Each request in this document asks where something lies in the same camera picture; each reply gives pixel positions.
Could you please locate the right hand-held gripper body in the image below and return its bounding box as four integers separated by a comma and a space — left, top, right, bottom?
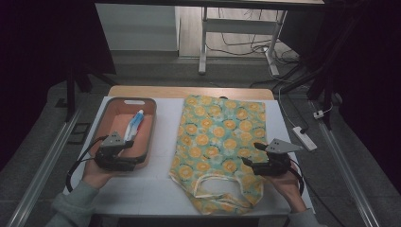
252, 137, 305, 177

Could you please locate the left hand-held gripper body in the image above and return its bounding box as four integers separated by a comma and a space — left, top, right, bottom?
94, 131, 140, 173

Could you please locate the blue white toothpaste tube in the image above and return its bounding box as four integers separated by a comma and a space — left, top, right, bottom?
123, 109, 146, 143

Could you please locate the pink plastic basket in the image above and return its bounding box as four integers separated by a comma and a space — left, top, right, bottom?
87, 96, 158, 172

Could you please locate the orange-print fabric tote bag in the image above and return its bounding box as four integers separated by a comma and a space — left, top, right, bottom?
168, 94, 269, 217

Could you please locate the person's left hand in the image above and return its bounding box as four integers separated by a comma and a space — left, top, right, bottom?
82, 157, 118, 191

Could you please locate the person's right hand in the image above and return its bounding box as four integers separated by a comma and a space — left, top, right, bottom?
268, 169, 307, 214

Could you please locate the white power strip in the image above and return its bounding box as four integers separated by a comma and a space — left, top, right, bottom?
291, 126, 319, 152

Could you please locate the black floor plate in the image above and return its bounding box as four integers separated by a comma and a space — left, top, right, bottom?
67, 121, 93, 146

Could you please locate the white table mat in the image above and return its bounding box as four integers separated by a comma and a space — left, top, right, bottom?
61, 96, 316, 218

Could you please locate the black metal stand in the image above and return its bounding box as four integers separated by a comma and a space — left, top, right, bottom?
63, 61, 118, 123
277, 27, 349, 131

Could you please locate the dark curtain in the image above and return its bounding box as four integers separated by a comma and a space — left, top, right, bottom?
0, 0, 117, 173
324, 0, 401, 194

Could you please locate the white-framed desk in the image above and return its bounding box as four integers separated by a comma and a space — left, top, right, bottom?
94, 0, 325, 77

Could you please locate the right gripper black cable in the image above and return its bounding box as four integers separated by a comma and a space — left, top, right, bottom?
288, 159, 348, 227

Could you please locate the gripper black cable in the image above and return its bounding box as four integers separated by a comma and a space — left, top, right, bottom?
64, 135, 110, 194
288, 159, 348, 227

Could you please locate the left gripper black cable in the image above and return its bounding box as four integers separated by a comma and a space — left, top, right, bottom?
64, 135, 110, 194

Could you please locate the aluminium rail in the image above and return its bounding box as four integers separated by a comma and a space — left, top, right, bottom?
310, 99, 381, 227
6, 107, 83, 227

